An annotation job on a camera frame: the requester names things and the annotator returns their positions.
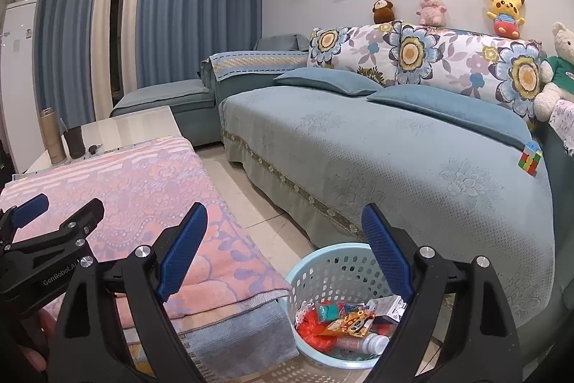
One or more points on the blue window curtain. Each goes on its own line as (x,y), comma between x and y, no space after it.
(171,37)

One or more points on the teal pillow right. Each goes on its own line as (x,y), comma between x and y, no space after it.
(466,112)

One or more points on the black car key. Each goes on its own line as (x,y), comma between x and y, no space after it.
(95,149)

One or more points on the person left hand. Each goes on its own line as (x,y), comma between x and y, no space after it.
(39,329)

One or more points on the colourful rubiks cube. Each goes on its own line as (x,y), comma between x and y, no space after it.
(530,158)

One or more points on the yellow pikachu plush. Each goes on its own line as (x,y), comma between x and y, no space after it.
(506,18)

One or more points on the red plastic bag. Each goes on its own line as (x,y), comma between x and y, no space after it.
(310,330)

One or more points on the white cigarette box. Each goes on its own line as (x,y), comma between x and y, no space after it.
(389,308)

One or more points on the teal pillow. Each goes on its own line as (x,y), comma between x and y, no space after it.
(466,112)
(342,82)

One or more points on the white teddy bear green shirt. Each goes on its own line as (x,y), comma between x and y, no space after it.
(556,74)

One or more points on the white lace armrest cloth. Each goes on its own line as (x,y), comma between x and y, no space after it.
(562,122)

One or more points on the blue bottle red cap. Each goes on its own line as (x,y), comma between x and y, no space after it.
(371,344)

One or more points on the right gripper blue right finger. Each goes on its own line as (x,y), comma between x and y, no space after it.
(481,343)

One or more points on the light blue perforated trash basket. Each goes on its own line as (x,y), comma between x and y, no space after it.
(341,272)

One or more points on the teal pillow left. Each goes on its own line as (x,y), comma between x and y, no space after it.
(342,82)

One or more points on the white refrigerator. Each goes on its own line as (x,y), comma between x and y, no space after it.
(18,94)

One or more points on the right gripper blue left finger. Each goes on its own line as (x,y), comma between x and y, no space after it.
(89,344)

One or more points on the pink floral table cloth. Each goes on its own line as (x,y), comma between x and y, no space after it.
(227,310)

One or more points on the dark brown cup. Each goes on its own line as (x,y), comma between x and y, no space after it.
(75,142)

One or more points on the pink pig plush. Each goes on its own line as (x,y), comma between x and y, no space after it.
(432,13)

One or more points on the orange snack packet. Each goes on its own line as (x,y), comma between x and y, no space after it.
(354,324)

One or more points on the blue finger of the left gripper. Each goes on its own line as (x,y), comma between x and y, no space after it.
(19,216)

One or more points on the teal fabric sofa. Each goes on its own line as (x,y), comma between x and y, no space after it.
(322,156)

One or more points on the floral back cushion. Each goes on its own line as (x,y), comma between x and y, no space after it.
(499,71)

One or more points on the teal small container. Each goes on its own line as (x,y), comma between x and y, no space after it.
(328,312)

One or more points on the tan thermos bottle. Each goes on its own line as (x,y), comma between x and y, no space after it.
(51,135)

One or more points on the brown monkey plush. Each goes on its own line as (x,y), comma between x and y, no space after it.
(383,12)

